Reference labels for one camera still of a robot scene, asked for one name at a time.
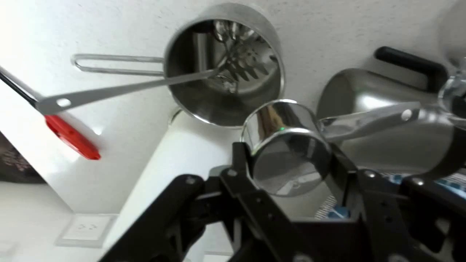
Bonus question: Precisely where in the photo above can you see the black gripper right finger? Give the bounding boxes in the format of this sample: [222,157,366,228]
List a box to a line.
[357,170,466,262]

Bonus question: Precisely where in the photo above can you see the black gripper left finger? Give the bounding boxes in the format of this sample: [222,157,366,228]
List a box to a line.
[99,175,223,262]

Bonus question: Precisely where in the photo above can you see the silver measuring spoon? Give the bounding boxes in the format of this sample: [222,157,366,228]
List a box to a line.
[240,97,466,198]

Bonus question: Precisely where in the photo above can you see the black steel electric kettle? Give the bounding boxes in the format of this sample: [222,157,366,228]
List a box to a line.
[318,46,465,179]

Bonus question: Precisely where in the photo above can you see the steel saucepan with utensils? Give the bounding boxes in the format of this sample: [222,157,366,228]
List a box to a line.
[82,3,286,127]

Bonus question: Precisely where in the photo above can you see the slotted steel spatula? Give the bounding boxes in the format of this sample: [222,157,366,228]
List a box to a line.
[38,38,278,115]

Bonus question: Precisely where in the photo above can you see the white wall socket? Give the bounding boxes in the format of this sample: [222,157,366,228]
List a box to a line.
[56,214,115,247]

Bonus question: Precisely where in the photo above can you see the red handled utensil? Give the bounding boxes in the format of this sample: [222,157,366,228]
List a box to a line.
[0,67,101,160]

